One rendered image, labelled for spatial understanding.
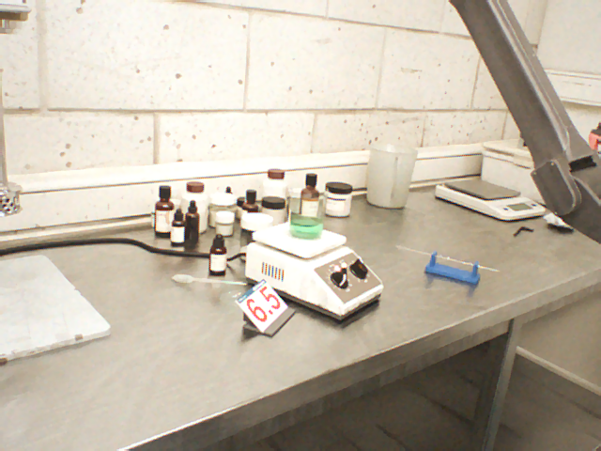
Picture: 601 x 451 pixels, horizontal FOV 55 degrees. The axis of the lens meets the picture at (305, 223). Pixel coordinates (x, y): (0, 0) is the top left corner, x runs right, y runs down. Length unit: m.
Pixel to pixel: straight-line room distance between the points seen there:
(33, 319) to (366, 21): 1.12
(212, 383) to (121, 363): 0.12
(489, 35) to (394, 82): 0.89
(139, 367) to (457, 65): 1.45
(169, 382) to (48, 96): 0.66
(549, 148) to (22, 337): 0.71
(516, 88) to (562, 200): 0.16
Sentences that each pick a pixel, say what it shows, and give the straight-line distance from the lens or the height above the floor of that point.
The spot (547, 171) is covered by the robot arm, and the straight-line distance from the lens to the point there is 0.79.
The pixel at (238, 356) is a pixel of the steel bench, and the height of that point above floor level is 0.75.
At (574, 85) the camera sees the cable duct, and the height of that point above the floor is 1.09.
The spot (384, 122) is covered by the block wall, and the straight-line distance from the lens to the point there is 1.72.
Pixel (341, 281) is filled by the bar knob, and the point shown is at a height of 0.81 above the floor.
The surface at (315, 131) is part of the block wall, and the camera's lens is 1.54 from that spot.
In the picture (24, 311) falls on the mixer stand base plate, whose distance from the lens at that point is 0.90.
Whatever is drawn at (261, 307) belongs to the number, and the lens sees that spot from 0.87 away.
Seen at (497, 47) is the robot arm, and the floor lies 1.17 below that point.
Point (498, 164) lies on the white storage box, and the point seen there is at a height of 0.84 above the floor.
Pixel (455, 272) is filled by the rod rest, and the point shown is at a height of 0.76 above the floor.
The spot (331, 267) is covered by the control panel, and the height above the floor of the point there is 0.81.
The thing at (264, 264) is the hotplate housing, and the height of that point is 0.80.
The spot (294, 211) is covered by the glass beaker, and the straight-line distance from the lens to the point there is 0.94.
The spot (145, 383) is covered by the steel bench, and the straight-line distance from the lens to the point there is 0.74.
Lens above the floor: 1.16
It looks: 18 degrees down
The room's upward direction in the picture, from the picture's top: 6 degrees clockwise
